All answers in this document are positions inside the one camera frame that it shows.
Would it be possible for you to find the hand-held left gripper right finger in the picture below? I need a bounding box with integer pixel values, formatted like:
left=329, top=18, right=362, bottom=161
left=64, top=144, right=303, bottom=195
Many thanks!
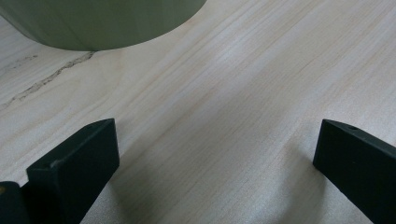
left=312, top=119, right=396, bottom=224

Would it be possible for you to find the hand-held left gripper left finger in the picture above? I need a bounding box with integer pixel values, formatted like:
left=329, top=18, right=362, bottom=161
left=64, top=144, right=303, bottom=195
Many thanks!
left=21, top=118, right=120, bottom=224

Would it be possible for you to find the green plastic bin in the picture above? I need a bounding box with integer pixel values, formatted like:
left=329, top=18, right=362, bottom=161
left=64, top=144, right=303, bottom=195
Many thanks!
left=0, top=0, right=208, bottom=52

